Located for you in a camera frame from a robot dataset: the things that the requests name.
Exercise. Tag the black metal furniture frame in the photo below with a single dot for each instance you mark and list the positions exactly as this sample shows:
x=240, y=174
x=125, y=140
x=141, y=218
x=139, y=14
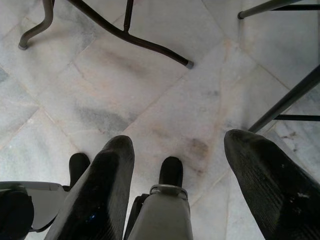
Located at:
x=287, y=98

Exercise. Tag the black robot left foot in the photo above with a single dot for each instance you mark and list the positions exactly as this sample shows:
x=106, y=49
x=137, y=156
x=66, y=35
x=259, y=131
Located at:
x=78, y=167

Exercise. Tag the brown metal chair leg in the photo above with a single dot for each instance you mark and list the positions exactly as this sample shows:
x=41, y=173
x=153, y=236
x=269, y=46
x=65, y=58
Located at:
x=47, y=15

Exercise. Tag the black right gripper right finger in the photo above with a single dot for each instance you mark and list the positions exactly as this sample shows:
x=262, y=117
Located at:
x=267, y=190

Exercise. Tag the black robot foot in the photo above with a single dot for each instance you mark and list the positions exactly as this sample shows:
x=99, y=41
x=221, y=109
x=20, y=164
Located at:
x=171, y=170
x=78, y=167

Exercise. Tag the grey robot right leg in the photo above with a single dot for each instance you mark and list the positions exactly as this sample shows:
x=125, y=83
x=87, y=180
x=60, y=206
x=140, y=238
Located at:
x=160, y=217

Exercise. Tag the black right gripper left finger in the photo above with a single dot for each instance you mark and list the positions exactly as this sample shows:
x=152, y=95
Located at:
x=102, y=192

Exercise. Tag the black robot right foot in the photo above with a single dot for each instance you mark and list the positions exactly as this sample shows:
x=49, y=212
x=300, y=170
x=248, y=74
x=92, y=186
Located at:
x=171, y=170

